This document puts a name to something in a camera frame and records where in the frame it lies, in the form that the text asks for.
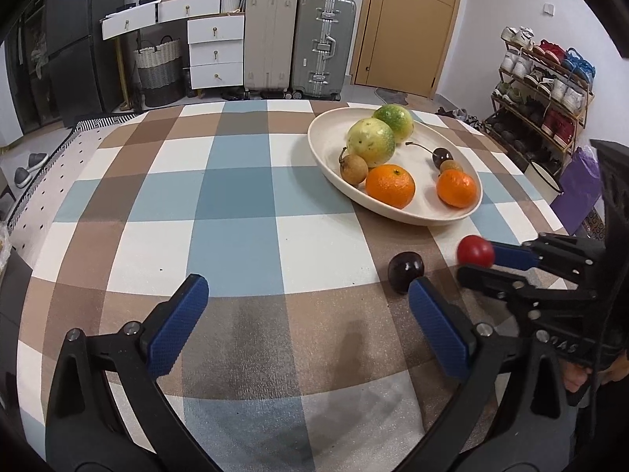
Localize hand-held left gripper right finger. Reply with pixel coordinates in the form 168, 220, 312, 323
408, 276, 583, 472

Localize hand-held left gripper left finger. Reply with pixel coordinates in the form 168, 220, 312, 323
44, 274, 210, 472

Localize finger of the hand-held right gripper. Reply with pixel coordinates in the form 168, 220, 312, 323
489, 233, 607, 281
457, 264, 598, 308

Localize red tomato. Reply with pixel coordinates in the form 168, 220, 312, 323
456, 235, 495, 269

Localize dark stemless cherry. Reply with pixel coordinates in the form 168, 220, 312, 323
387, 252, 425, 296

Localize dark cherry with stem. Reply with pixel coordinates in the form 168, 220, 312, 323
405, 142, 455, 170

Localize orange mandarin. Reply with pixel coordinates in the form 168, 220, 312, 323
436, 168, 479, 208
364, 164, 416, 210

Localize large brown longan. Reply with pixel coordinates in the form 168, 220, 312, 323
338, 147, 369, 186

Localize green citrus fruit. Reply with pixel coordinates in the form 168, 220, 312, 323
372, 103, 414, 143

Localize yellow speckled passion fruit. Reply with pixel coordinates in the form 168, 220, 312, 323
347, 117, 396, 169

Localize cream round plate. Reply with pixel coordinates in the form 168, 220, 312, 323
307, 105, 484, 227

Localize person's right hand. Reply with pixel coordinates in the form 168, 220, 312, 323
559, 358, 593, 394

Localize black gold patterned bag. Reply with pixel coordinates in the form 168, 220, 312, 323
582, 206, 609, 243

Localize purple bag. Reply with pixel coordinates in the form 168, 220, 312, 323
550, 146, 607, 237

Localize white enamel basin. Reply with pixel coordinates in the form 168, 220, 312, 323
525, 159, 565, 195

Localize checkered tablecloth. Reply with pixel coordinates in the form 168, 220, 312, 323
0, 98, 590, 472

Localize shoe rack with shoes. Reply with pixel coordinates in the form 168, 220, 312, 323
491, 26, 598, 168

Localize dark sandals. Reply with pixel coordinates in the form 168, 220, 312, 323
435, 107, 475, 123

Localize grey dotted cloth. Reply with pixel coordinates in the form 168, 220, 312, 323
0, 125, 106, 256

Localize wooden shoe rack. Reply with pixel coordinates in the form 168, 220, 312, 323
484, 42, 595, 178

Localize striped floor mat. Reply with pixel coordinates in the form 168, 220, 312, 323
61, 113, 143, 133

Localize wooden door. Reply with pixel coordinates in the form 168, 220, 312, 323
352, 0, 467, 99

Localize woven laundry basket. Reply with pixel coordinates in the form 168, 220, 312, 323
134, 35, 184, 108

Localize white dresser with drawers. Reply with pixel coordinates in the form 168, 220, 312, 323
99, 0, 246, 92

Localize beige suitcase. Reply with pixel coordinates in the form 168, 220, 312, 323
243, 0, 299, 99

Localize dark glass-door cabinet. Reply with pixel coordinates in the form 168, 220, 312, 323
0, 0, 55, 136

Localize silver suitcase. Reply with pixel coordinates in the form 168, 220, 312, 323
290, 0, 358, 101

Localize black refrigerator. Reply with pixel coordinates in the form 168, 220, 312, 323
44, 0, 129, 114

